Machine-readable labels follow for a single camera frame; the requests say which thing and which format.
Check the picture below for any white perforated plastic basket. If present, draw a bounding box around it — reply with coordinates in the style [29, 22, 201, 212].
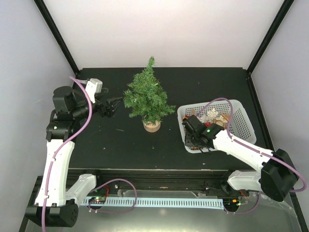
[177, 100, 256, 154]

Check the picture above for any white snowflake ornament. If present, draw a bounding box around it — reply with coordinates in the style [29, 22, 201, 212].
[206, 108, 219, 121]

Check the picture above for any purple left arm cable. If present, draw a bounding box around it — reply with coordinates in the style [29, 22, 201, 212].
[41, 76, 138, 232]

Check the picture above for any black frame post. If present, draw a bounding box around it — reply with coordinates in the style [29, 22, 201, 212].
[247, 0, 294, 75]
[34, 0, 80, 74]

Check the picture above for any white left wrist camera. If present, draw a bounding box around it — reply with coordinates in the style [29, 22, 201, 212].
[85, 78, 103, 103]

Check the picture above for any black frame post back right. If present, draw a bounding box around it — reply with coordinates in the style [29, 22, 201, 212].
[247, 0, 294, 75]

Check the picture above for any burlap bow with berries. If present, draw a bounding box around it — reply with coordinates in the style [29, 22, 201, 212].
[191, 109, 197, 116]

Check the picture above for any white slotted cable duct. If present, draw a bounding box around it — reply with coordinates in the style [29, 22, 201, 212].
[81, 197, 224, 210]

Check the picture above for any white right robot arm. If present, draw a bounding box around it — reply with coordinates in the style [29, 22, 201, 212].
[182, 115, 299, 202]

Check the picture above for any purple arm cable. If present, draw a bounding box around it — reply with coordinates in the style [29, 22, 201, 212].
[41, 76, 138, 232]
[197, 97, 308, 215]

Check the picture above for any black frame post back left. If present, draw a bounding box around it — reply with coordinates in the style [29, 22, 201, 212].
[34, 0, 80, 74]

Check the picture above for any small green christmas tree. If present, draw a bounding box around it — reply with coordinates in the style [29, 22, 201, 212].
[124, 56, 176, 133]

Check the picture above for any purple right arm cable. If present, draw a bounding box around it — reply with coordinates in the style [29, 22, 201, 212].
[197, 97, 308, 215]

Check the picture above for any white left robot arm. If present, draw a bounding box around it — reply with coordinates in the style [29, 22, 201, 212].
[25, 86, 123, 228]

